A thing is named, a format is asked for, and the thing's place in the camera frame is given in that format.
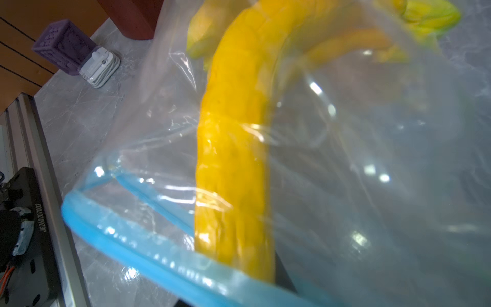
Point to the white earbuds case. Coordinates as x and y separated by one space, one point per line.
99 67

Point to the aluminium front rail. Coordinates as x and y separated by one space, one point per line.
23 144

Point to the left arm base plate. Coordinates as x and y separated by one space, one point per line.
29 274

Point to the purple small basket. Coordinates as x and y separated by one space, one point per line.
64 45

